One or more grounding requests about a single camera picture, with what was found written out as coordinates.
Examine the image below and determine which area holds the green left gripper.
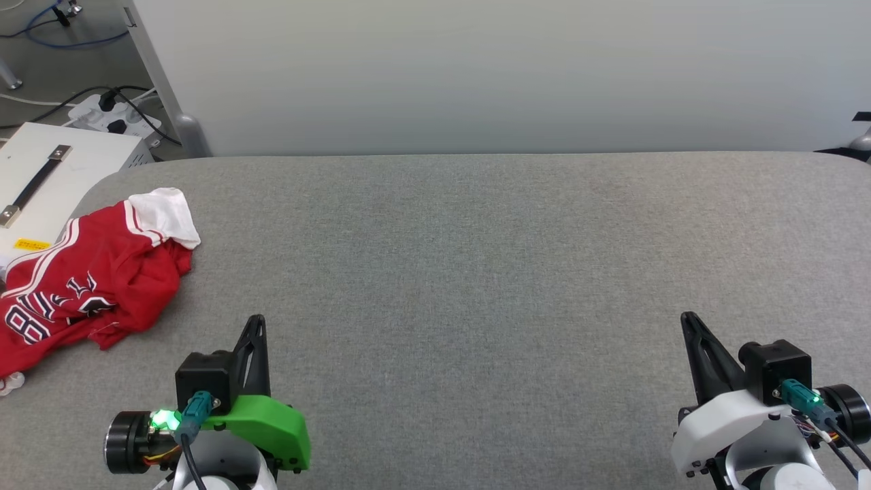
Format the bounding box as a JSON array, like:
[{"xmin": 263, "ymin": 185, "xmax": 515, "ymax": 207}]
[{"xmin": 104, "ymin": 314, "xmax": 312, "ymax": 475}]

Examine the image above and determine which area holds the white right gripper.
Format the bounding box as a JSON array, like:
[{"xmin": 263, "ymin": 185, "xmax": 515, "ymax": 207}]
[{"xmin": 670, "ymin": 312, "xmax": 871, "ymax": 478}]

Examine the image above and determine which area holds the red white basketball jersey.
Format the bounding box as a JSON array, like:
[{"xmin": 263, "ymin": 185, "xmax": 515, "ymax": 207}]
[{"xmin": 0, "ymin": 188, "xmax": 202, "ymax": 379}]

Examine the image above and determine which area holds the black floor base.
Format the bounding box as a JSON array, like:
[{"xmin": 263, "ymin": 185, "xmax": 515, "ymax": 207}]
[{"xmin": 813, "ymin": 145, "xmax": 871, "ymax": 165}]

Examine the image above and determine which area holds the white equipment case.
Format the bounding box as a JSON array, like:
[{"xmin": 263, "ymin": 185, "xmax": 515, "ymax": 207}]
[{"xmin": 0, "ymin": 122, "xmax": 157, "ymax": 273}]

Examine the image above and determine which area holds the white power strip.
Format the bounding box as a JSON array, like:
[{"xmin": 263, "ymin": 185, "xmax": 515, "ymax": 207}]
[{"xmin": 66, "ymin": 93, "xmax": 164, "ymax": 138}]

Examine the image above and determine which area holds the left arm teal-plug black cable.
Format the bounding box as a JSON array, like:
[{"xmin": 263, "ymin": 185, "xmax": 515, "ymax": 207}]
[{"xmin": 178, "ymin": 391, "xmax": 220, "ymax": 490}]

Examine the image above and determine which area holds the arm teal-plug black cable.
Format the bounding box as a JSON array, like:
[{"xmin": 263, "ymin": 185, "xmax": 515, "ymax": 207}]
[
  {"xmin": 178, "ymin": 391, "xmax": 220, "ymax": 490},
  {"xmin": 779, "ymin": 379, "xmax": 871, "ymax": 472}
]

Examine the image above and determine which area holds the right arm teal-plug black cable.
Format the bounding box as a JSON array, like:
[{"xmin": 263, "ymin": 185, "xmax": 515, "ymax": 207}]
[{"xmin": 779, "ymin": 379, "xmax": 871, "ymax": 472}]

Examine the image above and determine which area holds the black power cable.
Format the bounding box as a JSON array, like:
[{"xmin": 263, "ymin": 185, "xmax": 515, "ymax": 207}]
[
  {"xmin": 112, "ymin": 88, "xmax": 183, "ymax": 146},
  {"xmin": 0, "ymin": 84, "xmax": 159, "ymax": 131}
]

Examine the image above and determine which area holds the grey metal partition post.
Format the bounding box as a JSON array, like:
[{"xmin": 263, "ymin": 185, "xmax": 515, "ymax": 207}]
[{"xmin": 121, "ymin": 0, "xmax": 213, "ymax": 159}]

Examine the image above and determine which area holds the black strap case handle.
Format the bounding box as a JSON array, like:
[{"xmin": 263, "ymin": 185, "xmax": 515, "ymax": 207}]
[{"xmin": 0, "ymin": 144, "xmax": 73, "ymax": 229}]

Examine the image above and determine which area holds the thin white cable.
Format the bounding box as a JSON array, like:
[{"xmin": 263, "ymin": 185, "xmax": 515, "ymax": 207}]
[{"xmin": 0, "ymin": 91, "xmax": 70, "ymax": 109}]

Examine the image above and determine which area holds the blue cable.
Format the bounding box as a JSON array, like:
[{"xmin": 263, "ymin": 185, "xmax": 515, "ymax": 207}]
[{"xmin": 25, "ymin": 0, "xmax": 131, "ymax": 50}]

